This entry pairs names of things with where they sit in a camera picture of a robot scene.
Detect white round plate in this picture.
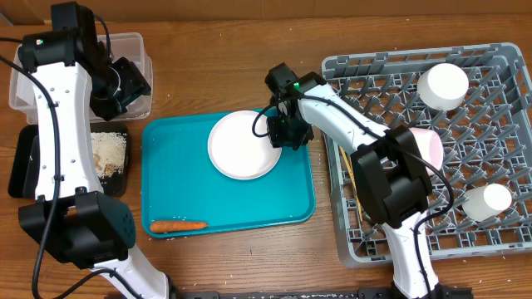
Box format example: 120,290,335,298
208,110,282,180

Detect wooden chopstick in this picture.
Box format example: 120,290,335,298
348,166,363,223
339,147,355,185

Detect orange carrot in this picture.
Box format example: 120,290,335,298
150,220,208,233

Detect white bowl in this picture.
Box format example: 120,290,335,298
416,63,469,110

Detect small white cup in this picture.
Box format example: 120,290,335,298
462,184,512,222

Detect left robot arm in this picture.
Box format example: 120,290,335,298
17,2,178,298

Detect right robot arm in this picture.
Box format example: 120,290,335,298
265,63,445,298

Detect grey dishwasher rack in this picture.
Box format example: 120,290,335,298
321,43,531,259

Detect peanut shells food scraps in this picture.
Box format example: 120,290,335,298
91,132,126,178

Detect clear plastic bin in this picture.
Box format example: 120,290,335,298
8,32,153,125

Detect teal serving tray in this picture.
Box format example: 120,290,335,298
140,113,316,234

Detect black plastic tray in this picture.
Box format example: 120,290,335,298
7,123,131,199

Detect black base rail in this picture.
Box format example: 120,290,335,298
179,287,474,299

